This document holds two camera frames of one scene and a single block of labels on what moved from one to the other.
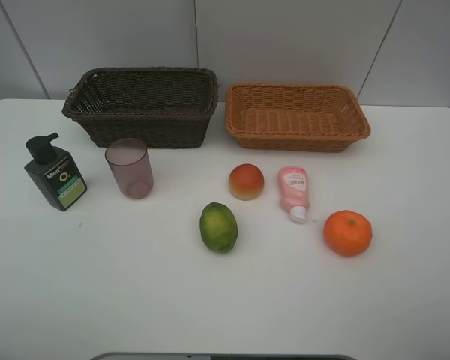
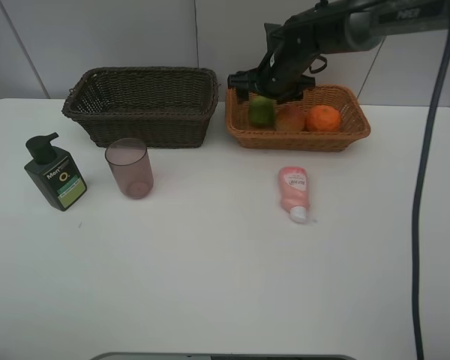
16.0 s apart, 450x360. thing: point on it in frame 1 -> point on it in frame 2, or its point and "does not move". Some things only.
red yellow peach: x=246 y=181 -> x=290 y=118
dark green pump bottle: x=54 y=172 does not move
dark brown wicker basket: x=166 y=107 does not move
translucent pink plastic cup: x=130 y=160 does not move
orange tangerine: x=347 y=233 -> x=322 y=118
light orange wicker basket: x=294 y=117 does not move
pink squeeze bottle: x=294 y=193 does not move
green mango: x=218 y=227 -> x=261 y=111
